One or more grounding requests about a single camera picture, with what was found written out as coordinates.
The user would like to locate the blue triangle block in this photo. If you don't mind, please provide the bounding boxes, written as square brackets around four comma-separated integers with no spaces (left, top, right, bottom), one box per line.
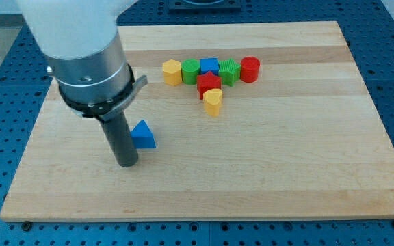
[131,120,156,149]

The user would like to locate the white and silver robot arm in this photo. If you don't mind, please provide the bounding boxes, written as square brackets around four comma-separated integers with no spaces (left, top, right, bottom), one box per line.
[16,0,142,122]

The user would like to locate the yellow heart block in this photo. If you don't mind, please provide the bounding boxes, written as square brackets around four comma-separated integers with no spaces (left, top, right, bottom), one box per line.
[203,89,223,117]

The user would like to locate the red star block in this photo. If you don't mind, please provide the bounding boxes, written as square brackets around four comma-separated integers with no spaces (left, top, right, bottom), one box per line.
[197,71,222,100]

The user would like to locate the green cylinder block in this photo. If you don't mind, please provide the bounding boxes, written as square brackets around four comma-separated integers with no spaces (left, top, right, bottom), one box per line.
[181,59,200,85]

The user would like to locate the yellow hexagon block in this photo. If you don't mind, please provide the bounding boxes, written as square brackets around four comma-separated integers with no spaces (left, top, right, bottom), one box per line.
[162,59,182,86]

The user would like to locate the blue cube block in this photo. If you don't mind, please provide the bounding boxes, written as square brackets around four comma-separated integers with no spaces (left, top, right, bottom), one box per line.
[200,57,220,76]

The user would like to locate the green star block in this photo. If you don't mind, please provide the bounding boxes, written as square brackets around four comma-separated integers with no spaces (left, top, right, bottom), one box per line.
[218,58,241,87]

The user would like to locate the red cylinder block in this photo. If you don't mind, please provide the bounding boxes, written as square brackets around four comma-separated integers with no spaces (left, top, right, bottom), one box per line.
[240,56,261,83]

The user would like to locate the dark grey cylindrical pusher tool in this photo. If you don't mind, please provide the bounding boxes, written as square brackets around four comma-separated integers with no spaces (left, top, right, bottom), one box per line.
[100,112,139,167]

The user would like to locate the light wooden board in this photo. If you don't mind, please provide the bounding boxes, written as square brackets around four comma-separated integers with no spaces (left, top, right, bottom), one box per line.
[0,21,394,222]

